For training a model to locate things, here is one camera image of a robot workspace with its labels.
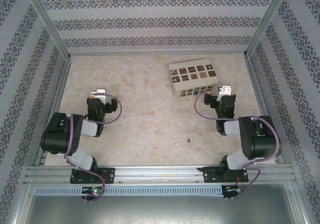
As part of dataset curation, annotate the right controller board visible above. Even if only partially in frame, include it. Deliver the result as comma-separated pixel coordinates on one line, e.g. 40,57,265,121
223,185,241,200

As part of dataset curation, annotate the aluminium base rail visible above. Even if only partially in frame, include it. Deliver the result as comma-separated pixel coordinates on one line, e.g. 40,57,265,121
24,165,296,185

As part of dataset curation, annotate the aluminium back rail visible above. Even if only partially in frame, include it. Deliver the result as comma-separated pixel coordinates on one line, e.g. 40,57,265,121
68,50,248,58

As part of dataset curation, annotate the aluminium side rail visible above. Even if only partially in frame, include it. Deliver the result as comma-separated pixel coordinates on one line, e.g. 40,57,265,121
243,53,286,165

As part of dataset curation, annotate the right black mount plate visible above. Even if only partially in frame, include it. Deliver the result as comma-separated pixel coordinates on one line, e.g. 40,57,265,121
197,166,250,184

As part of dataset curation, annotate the grey slotted cable duct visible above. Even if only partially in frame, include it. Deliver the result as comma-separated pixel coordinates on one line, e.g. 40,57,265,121
33,185,224,198

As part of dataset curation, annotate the controller board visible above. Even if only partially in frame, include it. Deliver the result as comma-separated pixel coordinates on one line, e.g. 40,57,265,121
81,186,105,195
223,185,241,200

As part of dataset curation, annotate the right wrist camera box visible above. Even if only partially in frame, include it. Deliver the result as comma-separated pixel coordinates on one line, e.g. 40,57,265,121
216,84,232,102

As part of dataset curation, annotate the aluminium frame post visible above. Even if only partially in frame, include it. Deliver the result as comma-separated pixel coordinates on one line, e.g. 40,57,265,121
19,0,73,61
243,0,294,59

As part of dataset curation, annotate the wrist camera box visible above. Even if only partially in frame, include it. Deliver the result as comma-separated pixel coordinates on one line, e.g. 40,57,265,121
90,88,113,102
216,84,232,102

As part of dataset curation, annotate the left controller board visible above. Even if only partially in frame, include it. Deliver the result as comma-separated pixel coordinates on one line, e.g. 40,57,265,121
81,186,105,195

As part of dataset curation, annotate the grey metal panel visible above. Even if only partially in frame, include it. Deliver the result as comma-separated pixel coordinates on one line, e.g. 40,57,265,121
23,183,305,224

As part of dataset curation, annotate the black mount plate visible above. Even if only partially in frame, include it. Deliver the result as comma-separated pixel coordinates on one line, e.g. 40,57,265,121
69,167,116,185
197,166,250,184

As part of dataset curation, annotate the left black mount plate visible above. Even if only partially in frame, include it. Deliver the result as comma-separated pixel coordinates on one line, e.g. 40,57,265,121
69,167,116,185

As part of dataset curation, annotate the white patterned box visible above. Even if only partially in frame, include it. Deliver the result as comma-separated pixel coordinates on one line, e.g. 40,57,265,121
168,58,220,99

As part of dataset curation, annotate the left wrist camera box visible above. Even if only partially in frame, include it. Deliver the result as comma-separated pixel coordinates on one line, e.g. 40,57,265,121
90,88,113,102

